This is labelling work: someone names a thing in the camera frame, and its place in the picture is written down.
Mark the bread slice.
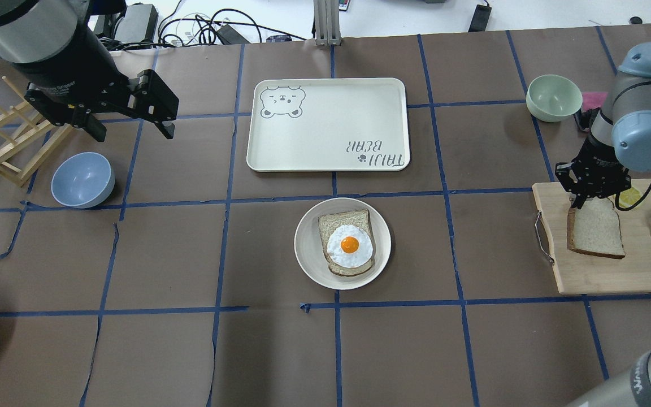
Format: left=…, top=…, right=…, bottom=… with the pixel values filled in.
left=566, top=198, right=626, bottom=258
left=318, top=209, right=376, bottom=276

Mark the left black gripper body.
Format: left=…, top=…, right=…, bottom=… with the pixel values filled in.
left=11, top=23, right=134, bottom=127

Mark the blue bowl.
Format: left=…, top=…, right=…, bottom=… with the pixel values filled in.
left=51, top=151, right=116, bottom=209

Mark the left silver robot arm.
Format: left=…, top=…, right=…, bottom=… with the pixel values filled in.
left=0, top=1, right=179, bottom=142

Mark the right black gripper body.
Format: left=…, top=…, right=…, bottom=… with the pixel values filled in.
left=555, top=136, right=631, bottom=200

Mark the aluminium frame post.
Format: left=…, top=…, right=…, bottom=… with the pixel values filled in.
left=313, top=0, right=342, bottom=46

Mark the bread slice on plate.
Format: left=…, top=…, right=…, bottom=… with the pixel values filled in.
left=318, top=209, right=376, bottom=276

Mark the pink cloth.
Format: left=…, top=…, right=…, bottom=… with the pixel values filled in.
left=580, top=91, right=608, bottom=111

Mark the lemon slice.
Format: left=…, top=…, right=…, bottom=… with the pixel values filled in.
left=617, top=187, right=643, bottom=209

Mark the wooden cutting board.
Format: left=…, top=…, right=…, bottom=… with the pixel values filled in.
left=532, top=183, right=651, bottom=295

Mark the green bowl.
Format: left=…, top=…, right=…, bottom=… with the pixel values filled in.
left=526, top=74, right=583, bottom=123

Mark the wooden drying rack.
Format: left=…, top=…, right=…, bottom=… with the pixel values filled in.
left=0, top=76, right=75, bottom=187

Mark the cream round plate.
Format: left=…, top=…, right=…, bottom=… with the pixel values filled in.
left=294, top=197, right=392, bottom=289

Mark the cream bear tray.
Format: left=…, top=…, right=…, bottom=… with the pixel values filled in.
left=246, top=77, right=411, bottom=172

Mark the black power adapter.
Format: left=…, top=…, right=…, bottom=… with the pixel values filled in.
left=114, top=3, right=159, bottom=44

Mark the fried egg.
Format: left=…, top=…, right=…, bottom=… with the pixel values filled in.
left=325, top=224, right=374, bottom=269

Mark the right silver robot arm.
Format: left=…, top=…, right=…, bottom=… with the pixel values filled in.
left=555, top=43, right=651, bottom=406

